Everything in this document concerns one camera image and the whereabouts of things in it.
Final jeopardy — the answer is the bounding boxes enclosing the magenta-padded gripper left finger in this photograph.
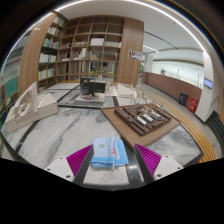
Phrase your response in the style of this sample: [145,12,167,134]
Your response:
[44,144,95,186]

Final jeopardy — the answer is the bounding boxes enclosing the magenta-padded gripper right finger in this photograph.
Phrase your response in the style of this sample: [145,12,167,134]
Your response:
[133,143,184,185]

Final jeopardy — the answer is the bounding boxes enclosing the light blue cartoon-print towel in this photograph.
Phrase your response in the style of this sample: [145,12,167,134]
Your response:
[90,134,130,172]

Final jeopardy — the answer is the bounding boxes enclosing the wooden slatted bench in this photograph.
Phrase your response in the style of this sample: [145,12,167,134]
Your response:
[151,94,218,164]

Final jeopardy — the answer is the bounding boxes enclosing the brown architectural model on board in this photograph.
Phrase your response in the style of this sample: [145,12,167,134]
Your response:
[100,102,181,150]

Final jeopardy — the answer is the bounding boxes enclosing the red bin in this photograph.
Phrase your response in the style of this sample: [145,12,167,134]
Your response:
[188,96,200,114]

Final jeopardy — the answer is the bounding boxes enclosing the dark bin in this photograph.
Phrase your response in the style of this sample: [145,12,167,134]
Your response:
[178,91,190,107]

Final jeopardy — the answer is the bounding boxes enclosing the small white architectural model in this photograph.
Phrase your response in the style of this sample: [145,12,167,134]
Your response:
[114,82,155,105]

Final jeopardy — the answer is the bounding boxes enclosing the black display box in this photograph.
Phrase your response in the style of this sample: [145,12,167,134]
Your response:
[79,76,107,95]

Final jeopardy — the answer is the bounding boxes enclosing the green bookshelf unit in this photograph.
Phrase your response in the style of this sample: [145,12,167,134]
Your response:
[0,33,28,113]

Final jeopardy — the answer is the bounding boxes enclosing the wooden shelf unit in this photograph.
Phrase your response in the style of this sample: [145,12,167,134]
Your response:
[18,11,145,95]

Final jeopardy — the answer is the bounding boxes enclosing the grey model base plate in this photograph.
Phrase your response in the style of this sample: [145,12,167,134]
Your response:
[57,87,116,110]

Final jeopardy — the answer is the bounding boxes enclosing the wall screen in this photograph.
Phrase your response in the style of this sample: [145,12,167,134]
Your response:
[203,77,214,90]

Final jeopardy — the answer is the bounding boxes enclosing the wall poster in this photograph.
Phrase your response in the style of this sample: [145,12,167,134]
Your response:
[128,49,144,62]

